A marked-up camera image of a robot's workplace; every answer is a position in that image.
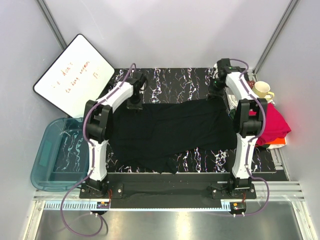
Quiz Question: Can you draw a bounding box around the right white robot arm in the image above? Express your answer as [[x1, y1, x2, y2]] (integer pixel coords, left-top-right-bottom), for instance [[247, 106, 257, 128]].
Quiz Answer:
[[208, 58, 268, 180]]

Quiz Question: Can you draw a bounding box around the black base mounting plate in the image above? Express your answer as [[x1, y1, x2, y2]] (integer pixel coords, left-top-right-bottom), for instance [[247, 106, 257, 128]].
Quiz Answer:
[[80, 173, 257, 210]]

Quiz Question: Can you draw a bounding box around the orange connector box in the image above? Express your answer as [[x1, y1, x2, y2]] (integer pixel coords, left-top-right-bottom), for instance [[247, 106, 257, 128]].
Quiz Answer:
[[232, 202, 246, 211], [97, 201, 110, 209]]

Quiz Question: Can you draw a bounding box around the brown small cup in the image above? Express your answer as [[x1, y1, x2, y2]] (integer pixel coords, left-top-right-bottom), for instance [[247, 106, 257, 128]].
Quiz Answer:
[[247, 80, 256, 89]]

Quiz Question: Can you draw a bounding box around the magenta folded t-shirt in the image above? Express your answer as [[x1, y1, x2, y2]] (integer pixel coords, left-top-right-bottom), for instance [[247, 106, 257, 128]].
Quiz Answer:
[[256, 103, 292, 146]]

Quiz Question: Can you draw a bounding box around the right orange connector box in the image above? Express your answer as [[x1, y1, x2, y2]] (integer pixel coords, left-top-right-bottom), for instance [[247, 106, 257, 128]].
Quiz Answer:
[[232, 202, 246, 211]]

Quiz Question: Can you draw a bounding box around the orange folded t-shirt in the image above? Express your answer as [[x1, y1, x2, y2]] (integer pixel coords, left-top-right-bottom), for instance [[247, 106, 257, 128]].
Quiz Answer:
[[266, 137, 287, 149]]

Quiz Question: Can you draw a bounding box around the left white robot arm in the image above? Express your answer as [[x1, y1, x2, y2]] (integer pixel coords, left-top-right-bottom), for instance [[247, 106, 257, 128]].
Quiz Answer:
[[82, 71, 148, 198]]

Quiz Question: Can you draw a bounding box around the dark green folded t-shirt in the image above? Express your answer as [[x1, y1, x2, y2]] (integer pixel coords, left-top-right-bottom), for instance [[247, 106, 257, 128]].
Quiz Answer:
[[228, 109, 236, 120]]

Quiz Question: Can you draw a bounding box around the left orange connector box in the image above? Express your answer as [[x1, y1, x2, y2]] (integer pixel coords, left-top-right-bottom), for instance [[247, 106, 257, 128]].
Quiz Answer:
[[97, 201, 110, 209]]

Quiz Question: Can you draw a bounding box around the teal translucent plastic bin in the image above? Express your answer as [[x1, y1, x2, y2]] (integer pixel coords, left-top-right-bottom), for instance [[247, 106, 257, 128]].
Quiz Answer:
[[30, 117, 89, 192]]

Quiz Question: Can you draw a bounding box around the yellow ceramic mug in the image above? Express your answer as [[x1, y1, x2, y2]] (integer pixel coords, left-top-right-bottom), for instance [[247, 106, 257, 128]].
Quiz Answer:
[[252, 81, 275, 101]]

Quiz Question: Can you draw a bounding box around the white dry-erase board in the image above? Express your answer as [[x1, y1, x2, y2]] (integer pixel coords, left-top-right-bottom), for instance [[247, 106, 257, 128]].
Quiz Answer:
[[33, 34, 115, 118]]

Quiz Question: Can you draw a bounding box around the black t-shirt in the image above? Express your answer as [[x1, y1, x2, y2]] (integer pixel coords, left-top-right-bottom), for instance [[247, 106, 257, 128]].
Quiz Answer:
[[109, 97, 237, 174]]

